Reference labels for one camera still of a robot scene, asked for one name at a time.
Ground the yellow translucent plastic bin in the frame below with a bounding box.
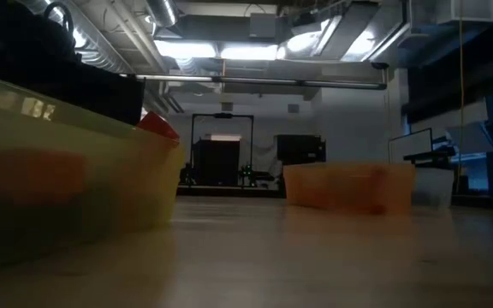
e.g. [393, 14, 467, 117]
[0, 70, 187, 266]

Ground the white ceiling box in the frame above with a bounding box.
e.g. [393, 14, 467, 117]
[437, 0, 493, 25]

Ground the horizontal ceiling pipe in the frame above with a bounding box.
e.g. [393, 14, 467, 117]
[119, 72, 388, 91]

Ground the grey ceiling box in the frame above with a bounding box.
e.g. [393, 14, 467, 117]
[248, 11, 278, 40]

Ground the ceiling light panel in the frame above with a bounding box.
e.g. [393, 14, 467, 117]
[154, 38, 217, 60]
[219, 44, 280, 61]

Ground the white board screen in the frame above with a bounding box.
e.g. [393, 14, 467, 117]
[386, 127, 435, 163]

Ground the smooth silver ventilation duct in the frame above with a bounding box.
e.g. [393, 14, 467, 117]
[143, 0, 181, 29]

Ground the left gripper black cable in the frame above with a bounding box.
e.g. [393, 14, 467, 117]
[42, 1, 75, 46]

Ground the orange translucent plastic bin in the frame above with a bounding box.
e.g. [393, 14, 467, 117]
[282, 161, 417, 216]

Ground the black desk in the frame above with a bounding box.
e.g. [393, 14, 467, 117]
[402, 145, 460, 170]

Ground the ribbed silver ventilation duct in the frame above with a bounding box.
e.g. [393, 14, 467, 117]
[27, 0, 175, 119]

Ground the black background rig frame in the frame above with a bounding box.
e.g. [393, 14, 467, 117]
[190, 112, 255, 187]

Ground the white tilted panel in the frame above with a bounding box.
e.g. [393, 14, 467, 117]
[444, 121, 493, 156]

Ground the black monitor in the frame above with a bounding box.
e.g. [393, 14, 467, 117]
[275, 133, 328, 166]

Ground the black partition panel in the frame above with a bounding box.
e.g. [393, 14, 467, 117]
[74, 63, 146, 128]

